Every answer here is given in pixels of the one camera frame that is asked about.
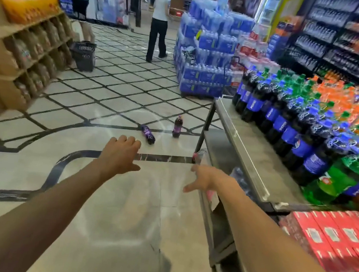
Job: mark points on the person's right hand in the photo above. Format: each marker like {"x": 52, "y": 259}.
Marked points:
{"x": 213, "y": 180}

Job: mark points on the person's left hand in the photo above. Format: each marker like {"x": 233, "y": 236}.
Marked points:
{"x": 119, "y": 156}

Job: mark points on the purple soda bottle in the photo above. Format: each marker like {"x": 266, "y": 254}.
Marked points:
{"x": 148, "y": 135}
{"x": 177, "y": 127}

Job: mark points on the person's left forearm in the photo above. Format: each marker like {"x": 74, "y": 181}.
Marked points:
{"x": 30, "y": 216}

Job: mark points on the person's right forearm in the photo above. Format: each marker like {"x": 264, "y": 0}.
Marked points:
{"x": 282, "y": 259}

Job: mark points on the black basket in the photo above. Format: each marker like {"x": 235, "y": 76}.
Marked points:
{"x": 83, "y": 57}

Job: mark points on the group of green soda bottles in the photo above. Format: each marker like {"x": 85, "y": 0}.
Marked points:
{"x": 298, "y": 84}

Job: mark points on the clear large water bottle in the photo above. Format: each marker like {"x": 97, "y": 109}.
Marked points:
{"x": 199, "y": 156}

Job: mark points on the shrink-wrapped water bottle pack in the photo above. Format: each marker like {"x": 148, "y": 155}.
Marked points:
{"x": 241, "y": 182}

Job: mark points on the dark metal display table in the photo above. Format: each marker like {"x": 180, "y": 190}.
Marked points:
{"x": 247, "y": 143}

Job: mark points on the row of blue label colas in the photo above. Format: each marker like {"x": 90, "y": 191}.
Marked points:
{"x": 283, "y": 125}

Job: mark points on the stack of blue drink packs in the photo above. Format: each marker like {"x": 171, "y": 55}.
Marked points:
{"x": 206, "y": 55}

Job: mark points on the green fizzy drink bottle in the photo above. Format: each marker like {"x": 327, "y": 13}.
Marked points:
{"x": 338, "y": 178}

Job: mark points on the stack of red drink packs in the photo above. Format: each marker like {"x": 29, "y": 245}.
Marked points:
{"x": 334, "y": 237}

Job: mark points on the stack of red label water packs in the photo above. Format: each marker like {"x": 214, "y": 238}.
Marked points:
{"x": 256, "y": 52}

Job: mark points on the rows of brown snack jars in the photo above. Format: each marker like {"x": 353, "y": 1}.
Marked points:
{"x": 36, "y": 49}

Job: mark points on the black soft drink shelf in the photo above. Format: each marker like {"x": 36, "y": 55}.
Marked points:
{"x": 343, "y": 40}

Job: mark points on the black gate post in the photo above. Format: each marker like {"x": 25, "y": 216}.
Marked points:
{"x": 138, "y": 10}

